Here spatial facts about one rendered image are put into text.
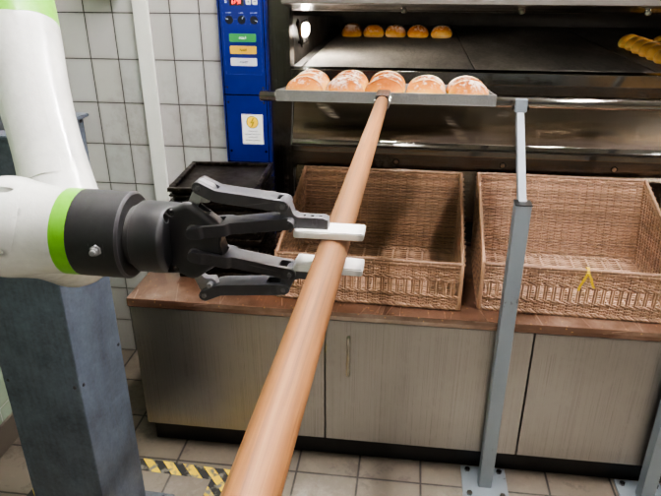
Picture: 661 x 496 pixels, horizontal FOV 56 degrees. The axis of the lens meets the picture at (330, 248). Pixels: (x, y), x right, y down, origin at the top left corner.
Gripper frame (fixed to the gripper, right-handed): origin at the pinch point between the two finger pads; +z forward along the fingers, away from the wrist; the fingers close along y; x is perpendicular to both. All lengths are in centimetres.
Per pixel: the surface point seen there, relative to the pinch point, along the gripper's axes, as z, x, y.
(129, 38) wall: -89, -153, -7
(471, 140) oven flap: 28, -153, 22
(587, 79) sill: 62, -154, 1
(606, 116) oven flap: 71, -156, 13
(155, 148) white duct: -83, -153, 30
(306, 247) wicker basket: -26, -142, 60
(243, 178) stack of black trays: -44, -130, 32
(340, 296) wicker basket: -10, -107, 61
